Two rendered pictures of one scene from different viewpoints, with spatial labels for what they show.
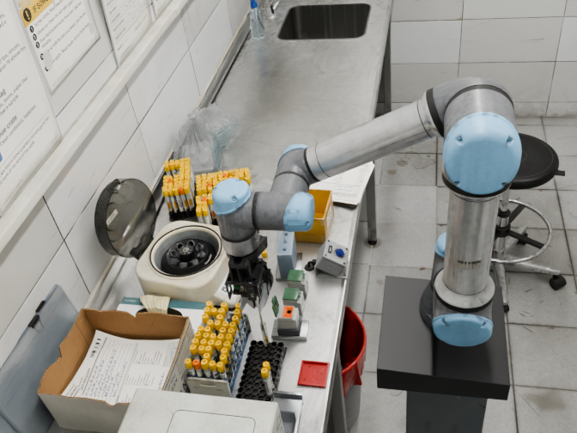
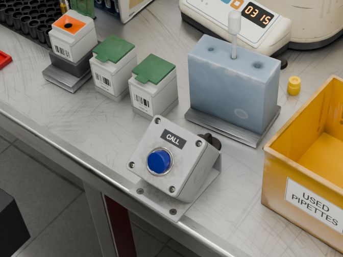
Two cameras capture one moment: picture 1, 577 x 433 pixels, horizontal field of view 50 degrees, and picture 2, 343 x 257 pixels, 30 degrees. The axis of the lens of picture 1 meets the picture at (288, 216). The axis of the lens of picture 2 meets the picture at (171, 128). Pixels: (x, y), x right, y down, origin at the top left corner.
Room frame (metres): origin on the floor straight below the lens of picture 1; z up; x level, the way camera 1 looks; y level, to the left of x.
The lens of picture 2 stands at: (1.41, -0.50, 1.48)
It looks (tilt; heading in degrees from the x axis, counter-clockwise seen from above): 49 degrees down; 116
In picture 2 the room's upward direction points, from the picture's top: 5 degrees counter-clockwise
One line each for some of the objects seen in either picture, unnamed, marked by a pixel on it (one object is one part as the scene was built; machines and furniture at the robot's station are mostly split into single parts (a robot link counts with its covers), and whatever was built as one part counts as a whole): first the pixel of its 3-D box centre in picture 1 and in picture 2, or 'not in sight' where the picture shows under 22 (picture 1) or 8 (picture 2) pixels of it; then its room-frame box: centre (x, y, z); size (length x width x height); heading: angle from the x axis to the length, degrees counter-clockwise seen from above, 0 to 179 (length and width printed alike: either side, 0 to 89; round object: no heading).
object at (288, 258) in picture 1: (287, 254); (233, 87); (1.24, 0.02, 0.92); 0.10 x 0.07 x 0.10; 170
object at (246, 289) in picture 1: (245, 268); not in sight; (0.94, 0.11, 1.20); 0.09 x 0.08 x 0.12; 164
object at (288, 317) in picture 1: (288, 320); (74, 42); (1.02, 0.04, 0.92); 0.05 x 0.04 x 0.06; 76
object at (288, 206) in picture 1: (285, 205); not in sight; (0.94, 0.00, 1.35); 0.11 x 0.11 x 0.08; 74
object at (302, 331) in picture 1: (289, 326); (77, 57); (1.02, 0.04, 0.89); 0.09 x 0.05 x 0.04; 76
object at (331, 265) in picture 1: (324, 258); (184, 149); (1.22, -0.08, 0.92); 0.13 x 0.07 x 0.08; 74
